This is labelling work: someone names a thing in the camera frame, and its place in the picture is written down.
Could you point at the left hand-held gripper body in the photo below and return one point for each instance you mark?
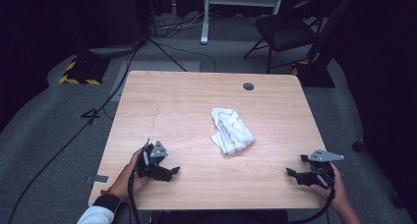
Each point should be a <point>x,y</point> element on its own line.
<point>151,163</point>

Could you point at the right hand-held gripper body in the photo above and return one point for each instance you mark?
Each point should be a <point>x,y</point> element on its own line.
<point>319,171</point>

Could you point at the white towel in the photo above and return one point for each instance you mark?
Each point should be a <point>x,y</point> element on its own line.
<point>231,131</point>

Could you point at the person's right hand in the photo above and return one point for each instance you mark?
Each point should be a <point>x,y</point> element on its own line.
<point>336,191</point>

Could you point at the person's left hand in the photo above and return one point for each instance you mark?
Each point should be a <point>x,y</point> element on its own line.
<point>126,181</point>

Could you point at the black caster wheel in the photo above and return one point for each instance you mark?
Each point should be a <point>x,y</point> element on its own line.
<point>358,145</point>

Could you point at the grey tape piece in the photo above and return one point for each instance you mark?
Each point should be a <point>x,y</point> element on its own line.
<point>97,179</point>

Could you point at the yellow-striped black stand base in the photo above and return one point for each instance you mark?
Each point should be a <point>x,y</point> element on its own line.
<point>313,74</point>
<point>83,71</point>

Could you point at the black folding chair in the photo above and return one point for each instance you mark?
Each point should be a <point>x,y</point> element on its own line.
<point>283,30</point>

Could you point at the black slanted stand pole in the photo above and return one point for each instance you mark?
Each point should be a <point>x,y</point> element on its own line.
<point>331,24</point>

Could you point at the black computer tower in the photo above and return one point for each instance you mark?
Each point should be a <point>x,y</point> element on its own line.
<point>126,14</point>

